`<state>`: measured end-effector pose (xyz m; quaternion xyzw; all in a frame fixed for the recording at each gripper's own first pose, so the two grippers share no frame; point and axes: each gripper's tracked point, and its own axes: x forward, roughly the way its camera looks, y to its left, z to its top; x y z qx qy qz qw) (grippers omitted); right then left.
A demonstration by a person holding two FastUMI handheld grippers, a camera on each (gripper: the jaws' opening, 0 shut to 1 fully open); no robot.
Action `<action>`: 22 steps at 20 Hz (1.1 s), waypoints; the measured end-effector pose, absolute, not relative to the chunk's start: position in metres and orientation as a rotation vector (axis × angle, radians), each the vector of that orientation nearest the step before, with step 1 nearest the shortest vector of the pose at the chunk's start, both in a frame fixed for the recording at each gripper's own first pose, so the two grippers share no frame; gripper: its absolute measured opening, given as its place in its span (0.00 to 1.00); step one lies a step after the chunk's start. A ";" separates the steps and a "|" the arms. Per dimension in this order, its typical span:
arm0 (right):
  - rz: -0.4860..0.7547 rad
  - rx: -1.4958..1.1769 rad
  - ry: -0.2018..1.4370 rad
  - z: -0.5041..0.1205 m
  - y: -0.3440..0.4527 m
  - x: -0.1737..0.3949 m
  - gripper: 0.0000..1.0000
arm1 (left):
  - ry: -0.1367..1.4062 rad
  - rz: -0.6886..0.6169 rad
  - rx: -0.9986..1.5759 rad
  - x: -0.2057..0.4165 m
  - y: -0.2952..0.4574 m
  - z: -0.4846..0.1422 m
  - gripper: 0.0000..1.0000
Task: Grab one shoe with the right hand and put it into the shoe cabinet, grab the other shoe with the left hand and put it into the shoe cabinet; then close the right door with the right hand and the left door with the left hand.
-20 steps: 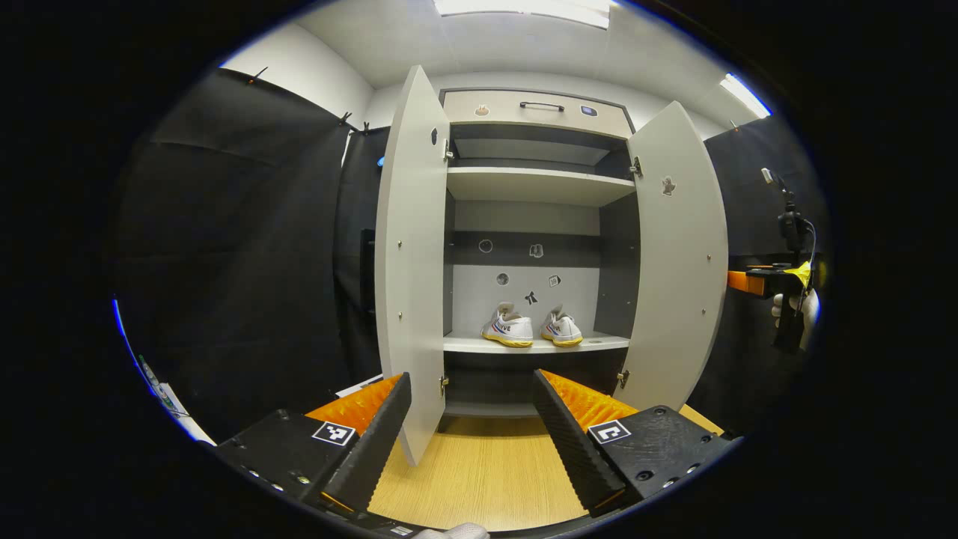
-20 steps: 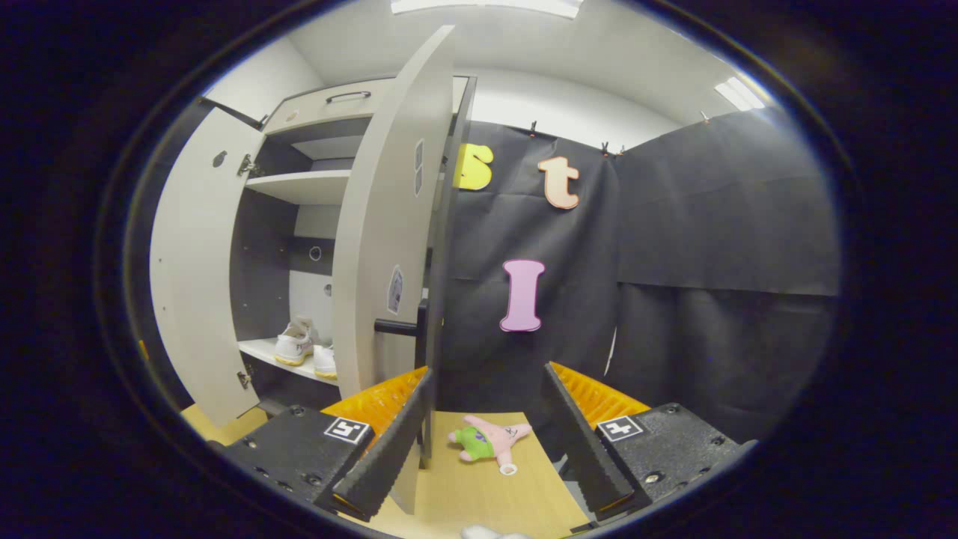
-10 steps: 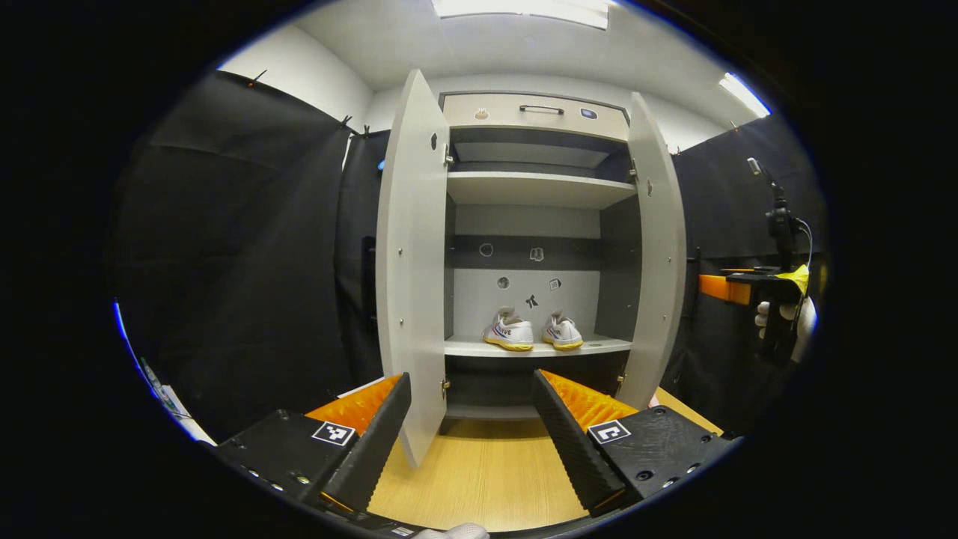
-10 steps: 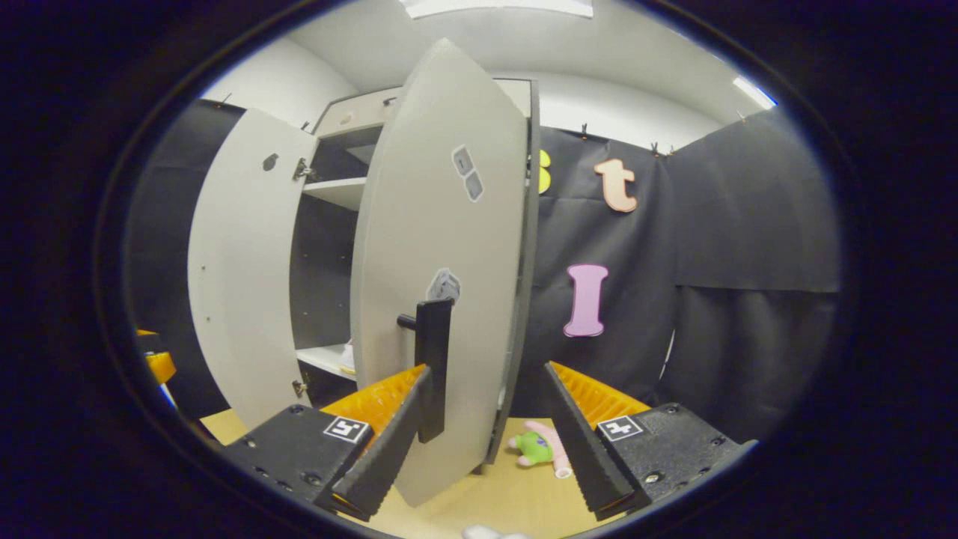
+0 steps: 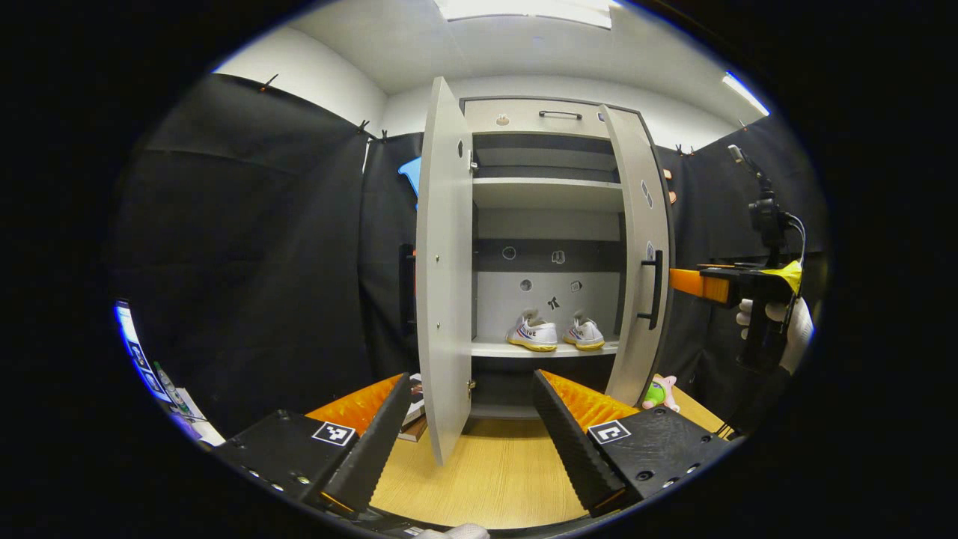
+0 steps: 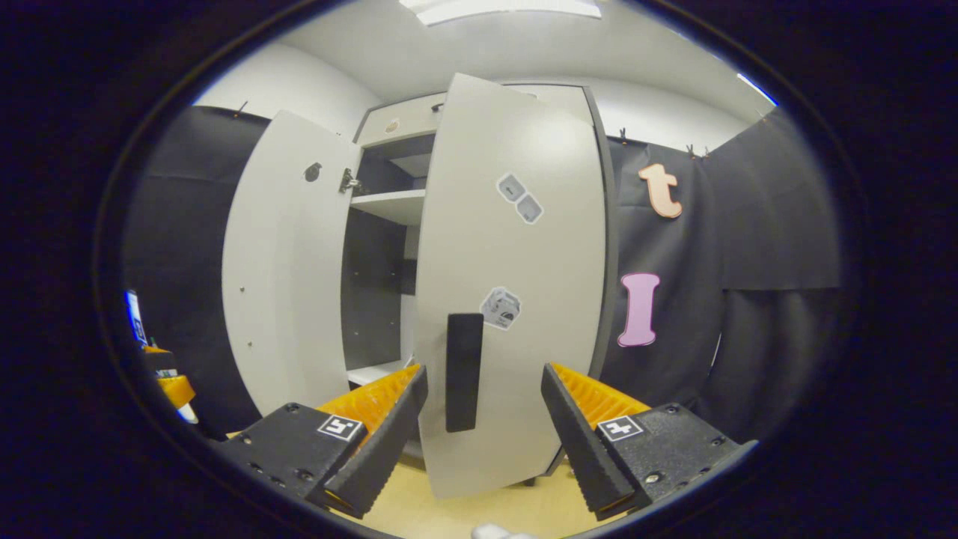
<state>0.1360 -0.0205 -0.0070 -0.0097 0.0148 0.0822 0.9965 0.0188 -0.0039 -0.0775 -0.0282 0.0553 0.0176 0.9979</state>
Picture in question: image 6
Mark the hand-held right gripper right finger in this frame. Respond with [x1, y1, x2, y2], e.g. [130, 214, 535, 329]
[540, 362, 758, 523]

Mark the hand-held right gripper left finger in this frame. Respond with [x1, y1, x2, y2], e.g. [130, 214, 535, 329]
[217, 365, 430, 519]

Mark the white shoe cabinet door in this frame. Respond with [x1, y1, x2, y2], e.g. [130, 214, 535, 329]
[414, 73, 607, 500]
[222, 110, 360, 416]

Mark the grey white shoe cabinet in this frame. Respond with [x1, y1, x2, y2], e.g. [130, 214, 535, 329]
[341, 84, 620, 487]

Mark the computer monitor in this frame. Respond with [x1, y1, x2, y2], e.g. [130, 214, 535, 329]
[125, 290, 148, 347]

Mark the black backdrop cloth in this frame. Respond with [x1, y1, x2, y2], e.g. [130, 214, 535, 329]
[123, 105, 843, 442]

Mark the large ceiling light panel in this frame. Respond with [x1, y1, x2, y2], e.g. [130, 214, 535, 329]
[399, 0, 603, 27]

